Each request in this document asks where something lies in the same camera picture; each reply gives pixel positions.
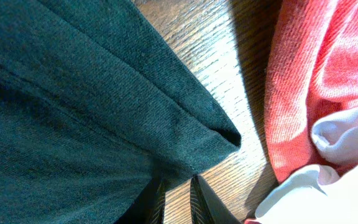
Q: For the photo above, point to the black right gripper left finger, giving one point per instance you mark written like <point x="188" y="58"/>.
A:
<point x="148" y="207"/>

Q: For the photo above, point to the dark green Nike t-shirt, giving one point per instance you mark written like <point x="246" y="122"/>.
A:
<point x="93" y="105"/>

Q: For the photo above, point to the red mesh garment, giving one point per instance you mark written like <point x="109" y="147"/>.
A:
<point x="312" y="73"/>

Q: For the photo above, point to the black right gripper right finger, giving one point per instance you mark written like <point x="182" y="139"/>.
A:
<point x="206" y="206"/>

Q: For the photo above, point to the white garment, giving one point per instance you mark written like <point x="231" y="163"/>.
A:
<point x="317" y="193"/>

